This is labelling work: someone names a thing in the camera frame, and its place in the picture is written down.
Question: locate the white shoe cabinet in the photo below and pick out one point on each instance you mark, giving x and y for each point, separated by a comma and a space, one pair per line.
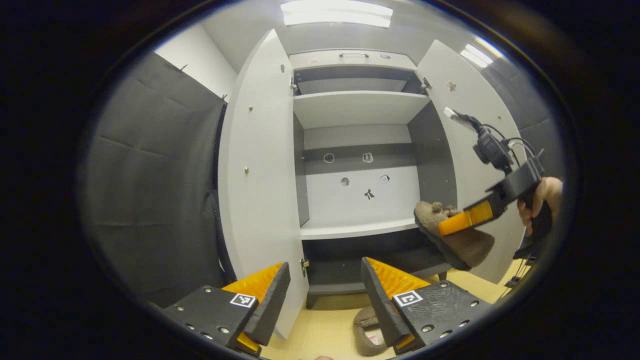
357, 107

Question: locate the white cabinet drawer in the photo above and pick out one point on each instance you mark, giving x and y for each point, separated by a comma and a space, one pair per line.
325, 61

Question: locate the small ceiling light panel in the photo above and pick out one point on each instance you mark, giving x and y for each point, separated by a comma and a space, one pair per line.
477, 55

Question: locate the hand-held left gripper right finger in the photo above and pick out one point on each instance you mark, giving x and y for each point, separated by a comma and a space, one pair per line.
382, 305

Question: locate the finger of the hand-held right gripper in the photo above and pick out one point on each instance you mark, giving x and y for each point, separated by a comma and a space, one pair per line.
465, 220

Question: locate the brown fuzzy shoe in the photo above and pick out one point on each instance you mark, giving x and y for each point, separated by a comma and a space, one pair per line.
362, 325
465, 247

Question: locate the black backdrop cloth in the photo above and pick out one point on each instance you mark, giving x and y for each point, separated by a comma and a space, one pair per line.
150, 190
547, 140

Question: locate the large ceiling light panel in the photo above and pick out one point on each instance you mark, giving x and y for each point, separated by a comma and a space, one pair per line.
335, 12

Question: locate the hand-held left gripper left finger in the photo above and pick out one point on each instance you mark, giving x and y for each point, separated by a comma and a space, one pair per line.
272, 305

